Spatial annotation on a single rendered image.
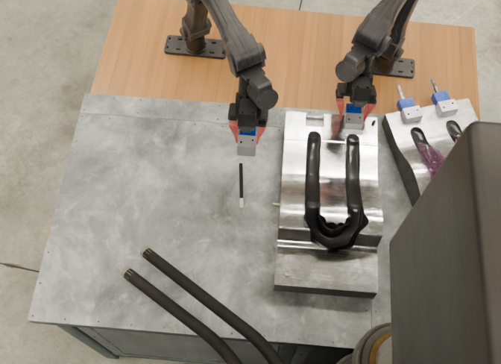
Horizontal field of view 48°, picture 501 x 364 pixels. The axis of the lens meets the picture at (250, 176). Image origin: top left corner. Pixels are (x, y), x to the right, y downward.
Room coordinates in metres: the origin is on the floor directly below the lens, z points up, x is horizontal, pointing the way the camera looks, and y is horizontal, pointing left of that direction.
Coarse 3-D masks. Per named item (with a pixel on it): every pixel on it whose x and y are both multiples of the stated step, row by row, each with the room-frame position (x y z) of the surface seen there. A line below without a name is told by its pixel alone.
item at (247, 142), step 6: (240, 132) 0.77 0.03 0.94; (252, 132) 0.77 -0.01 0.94; (240, 138) 0.75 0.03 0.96; (246, 138) 0.75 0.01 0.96; (252, 138) 0.75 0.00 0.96; (240, 144) 0.73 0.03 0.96; (246, 144) 0.73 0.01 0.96; (252, 144) 0.73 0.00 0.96; (240, 150) 0.72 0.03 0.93; (246, 150) 0.72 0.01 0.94; (252, 150) 0.72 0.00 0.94; (252, 156) 0.72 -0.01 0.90
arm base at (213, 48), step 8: (168, 40) 1.20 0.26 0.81; (176, 40) 1.20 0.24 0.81; (192, 40) 1.14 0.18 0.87; (200, 40) 1.15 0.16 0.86; (208, 40) 1.20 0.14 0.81; (216, 40) 1.20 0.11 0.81; (168, 48) 1.16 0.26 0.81; (176, 48) 1.16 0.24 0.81; (184, 48) 1.16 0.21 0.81; (192, 48) 1.14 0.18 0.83; (200, 48) 1.15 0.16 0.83; (208, 48) 1.16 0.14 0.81; (216, 48) 1.16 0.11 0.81; (192, 56) 1.14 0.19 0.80; (200, 56) 1.14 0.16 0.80; (208, 56) 1.13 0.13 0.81; (216, 56) 1.13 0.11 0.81; (224, 56) 1.13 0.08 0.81
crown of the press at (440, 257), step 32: (480, 128) 0.16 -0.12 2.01; (448, 160) 0.15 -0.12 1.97; (480, 160) 0.14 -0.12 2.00; (448, 192) 0.14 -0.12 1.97; (480, 192) 0.12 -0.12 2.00; (416, 224) 0.14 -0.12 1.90; (448, 224) 0.12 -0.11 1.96; (480, 224) 0.10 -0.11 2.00; (416, 256) 0.12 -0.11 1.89; (448, 256) 0.10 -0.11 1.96; (480, 256) 0.09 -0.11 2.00; (416, 288) 0.10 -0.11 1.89; (448, 288) 0.08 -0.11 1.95; (480, 288) 0.07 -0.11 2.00; (416, 320) 0.08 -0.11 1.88; (448, 320) 0.07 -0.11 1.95; (480, 320) 0.06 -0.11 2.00; (416, 352) 0.06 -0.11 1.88; (448, 352) 0.05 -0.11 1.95; (480, 352) 0.04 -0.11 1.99
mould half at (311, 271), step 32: (288, 128) 0.82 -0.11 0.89; (320, 128) 0.82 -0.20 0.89; (288, 160) 0.72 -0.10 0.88; (288, 192) 0.61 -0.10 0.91; (320, 192) 0.61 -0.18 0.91; (288, 224) 0.51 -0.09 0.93; (288, 256) 0.45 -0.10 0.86; (320, 256) 0.45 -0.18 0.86; (352, 256) 0.45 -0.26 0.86; (288, 288) 0.38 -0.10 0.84; (320, 288) 0.37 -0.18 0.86; (352, 288) 0.37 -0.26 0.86
